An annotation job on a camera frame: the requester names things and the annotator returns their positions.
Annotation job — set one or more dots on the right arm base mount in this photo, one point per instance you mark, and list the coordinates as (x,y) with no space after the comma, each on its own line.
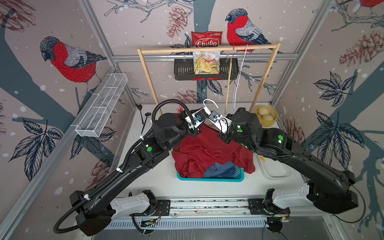
(258,207)

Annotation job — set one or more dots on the slate blue t-shirt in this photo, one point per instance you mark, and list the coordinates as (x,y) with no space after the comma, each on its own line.
(218,170)

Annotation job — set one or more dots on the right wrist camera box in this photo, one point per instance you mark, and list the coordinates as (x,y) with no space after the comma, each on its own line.
(221,122)

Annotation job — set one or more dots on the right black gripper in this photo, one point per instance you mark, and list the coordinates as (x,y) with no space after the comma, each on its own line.
(223,137)

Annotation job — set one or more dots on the yellow chips bag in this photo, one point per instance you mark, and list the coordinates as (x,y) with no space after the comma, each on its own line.
(206,62)

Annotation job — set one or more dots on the pink clothespin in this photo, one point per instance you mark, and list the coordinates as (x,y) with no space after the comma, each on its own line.
(180,109)

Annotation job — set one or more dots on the black spoon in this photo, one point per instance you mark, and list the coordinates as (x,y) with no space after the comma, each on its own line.
(148,114)

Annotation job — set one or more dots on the dark red t-shirt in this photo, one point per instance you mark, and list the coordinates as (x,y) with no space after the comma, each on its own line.
(195,154)

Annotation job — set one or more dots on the black wall basket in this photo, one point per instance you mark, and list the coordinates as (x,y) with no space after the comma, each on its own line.
(184,71)

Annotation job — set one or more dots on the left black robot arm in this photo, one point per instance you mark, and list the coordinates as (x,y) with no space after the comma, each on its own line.
(92,210)

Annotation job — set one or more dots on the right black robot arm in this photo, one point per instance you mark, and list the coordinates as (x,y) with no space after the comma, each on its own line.
(328,189)

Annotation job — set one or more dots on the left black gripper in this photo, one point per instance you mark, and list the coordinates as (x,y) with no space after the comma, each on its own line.
(194,133)

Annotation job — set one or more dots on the yellow plastic hanger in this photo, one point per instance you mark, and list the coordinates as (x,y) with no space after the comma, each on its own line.
(229,79)

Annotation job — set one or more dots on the teal plastic basket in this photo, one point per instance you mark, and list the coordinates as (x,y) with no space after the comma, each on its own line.
(236,178)

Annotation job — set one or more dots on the red Chuba snack bag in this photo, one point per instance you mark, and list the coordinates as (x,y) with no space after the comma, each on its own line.
(207,39)

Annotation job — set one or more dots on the white wire shelf basket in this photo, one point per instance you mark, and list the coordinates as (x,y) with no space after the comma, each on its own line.
(98,114)

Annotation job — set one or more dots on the white wire hanger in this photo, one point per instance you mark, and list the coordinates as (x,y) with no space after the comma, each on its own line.
(238,80)
(210,104)

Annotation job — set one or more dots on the black ladle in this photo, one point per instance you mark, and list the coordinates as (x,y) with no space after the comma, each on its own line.
(139,107)

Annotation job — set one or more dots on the white plastic tray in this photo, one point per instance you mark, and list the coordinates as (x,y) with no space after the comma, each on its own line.
(274,170)

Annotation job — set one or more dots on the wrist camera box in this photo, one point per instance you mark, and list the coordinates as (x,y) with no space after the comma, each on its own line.
(199,117)
(221,122)

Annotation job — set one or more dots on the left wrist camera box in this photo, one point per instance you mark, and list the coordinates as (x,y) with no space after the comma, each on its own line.
(199,117)

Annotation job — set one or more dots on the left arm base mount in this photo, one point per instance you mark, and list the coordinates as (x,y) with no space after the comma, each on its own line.
(162,208)

